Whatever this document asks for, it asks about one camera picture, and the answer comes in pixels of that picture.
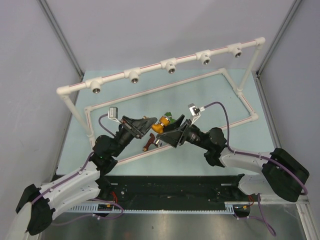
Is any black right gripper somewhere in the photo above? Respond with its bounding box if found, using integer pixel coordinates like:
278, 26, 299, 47
156, 115, 211, 151

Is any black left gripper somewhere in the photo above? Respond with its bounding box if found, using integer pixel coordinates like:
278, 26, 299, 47
111, 115, 157, 158

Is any yellow water faucet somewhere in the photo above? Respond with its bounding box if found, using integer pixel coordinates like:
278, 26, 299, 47
151, 115, 171, 134

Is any white PVC pipe frame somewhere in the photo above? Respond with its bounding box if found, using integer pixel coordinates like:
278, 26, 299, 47
56, 36, 266, 166

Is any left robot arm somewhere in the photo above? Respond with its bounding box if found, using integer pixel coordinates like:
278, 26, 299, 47
15, 116, 157, 236

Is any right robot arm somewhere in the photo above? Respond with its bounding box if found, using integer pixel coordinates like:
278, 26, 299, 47
152, 115, 310, 203

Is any green water faucet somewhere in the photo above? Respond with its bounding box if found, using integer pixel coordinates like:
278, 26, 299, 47
164, 112, 176, 123

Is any dark red water faucet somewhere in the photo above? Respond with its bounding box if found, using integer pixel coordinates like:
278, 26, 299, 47
142, 133, 163, 152

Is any light blue table mat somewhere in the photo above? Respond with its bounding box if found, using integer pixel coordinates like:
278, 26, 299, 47
56, 69, 275, 176

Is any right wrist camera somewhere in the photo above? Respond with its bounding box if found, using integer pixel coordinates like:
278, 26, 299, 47
188, 103, 201, 125

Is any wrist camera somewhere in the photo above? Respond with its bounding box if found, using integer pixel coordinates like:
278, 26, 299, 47
188, 103, 201, 125
107, 106, 120, 123

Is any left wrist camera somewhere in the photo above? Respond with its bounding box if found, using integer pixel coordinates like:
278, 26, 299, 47
107, 106, 120, 123

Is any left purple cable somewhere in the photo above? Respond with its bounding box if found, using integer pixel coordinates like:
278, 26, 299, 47
98, 113, 116, 138

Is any purple cable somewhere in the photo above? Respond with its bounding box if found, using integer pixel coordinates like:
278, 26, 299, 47
98, 113, 116, 138
199, 101, 308, 196

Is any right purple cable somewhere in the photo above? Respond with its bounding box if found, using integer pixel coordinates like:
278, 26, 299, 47
199, 101, 308, 196

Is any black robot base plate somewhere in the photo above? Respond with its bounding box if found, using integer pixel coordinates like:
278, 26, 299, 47
97, 174, 251, 211

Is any aluminium frame post left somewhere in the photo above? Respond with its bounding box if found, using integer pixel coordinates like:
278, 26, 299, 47
36, 0, 84, 79

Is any aluminium frame post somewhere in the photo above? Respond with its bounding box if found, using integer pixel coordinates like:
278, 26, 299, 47
36, 0, 84, 79
255, 0, 304, 77

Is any aluminium frame post right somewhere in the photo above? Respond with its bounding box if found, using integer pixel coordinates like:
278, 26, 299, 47
255, 0, 304, 77

